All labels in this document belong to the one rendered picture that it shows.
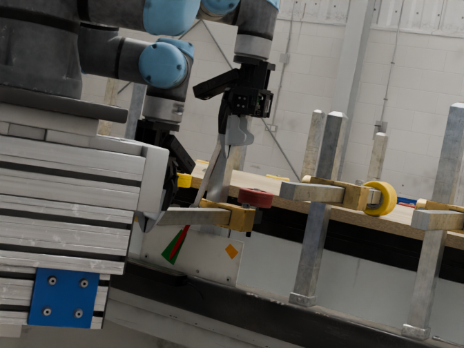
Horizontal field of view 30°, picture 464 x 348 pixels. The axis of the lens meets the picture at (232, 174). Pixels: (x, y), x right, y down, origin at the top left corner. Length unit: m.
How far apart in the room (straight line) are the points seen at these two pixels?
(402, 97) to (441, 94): 0.44
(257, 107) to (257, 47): 0.12
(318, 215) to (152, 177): 0.69
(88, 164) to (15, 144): 0.10
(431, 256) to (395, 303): 0.29
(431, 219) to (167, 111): 0.51
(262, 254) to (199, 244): 0.23
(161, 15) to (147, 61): 0.36
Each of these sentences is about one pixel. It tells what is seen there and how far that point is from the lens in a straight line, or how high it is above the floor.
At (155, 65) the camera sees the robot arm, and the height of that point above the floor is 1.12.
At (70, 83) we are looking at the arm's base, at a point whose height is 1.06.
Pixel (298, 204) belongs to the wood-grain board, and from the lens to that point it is 2.06.
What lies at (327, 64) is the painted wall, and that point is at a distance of 10.00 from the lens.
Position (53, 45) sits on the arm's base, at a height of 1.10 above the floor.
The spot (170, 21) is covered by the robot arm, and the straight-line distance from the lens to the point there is 1.13.
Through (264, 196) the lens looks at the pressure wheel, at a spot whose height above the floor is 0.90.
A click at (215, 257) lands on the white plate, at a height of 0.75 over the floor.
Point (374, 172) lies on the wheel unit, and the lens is 2.93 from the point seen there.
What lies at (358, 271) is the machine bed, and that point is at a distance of 2.02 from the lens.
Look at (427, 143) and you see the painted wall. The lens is 9.42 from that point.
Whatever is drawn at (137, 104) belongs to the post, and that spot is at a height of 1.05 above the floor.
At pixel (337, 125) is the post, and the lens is 1.81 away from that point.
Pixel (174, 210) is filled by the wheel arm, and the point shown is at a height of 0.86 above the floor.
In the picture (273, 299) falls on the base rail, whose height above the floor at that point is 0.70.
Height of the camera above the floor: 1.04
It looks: 3 degrees down
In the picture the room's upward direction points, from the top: 11 degrees clockwise
